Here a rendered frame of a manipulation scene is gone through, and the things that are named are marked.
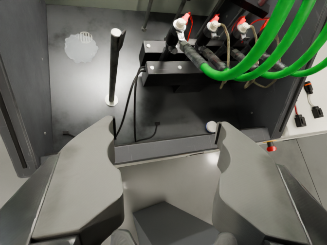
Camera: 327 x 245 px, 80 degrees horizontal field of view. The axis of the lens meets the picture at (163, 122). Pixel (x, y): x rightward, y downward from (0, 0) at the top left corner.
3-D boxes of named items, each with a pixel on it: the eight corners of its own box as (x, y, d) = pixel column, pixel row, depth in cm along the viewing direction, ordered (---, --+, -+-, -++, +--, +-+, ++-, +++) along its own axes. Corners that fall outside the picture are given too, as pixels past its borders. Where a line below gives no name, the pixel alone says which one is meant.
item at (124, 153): (57, 174, 56) (39, 175, 41) (56, 159, 57) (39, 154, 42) (238, 146, 75) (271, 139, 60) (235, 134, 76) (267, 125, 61)
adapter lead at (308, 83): (318, 117, 63) (325, 116, 61) (314, 118, 63) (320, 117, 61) (306, 82, 66) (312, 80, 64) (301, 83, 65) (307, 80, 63)
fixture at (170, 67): (139, 95, 64) (148, 74, 50) (135, 67, 66) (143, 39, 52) (227, 90, 75) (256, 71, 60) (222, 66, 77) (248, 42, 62)
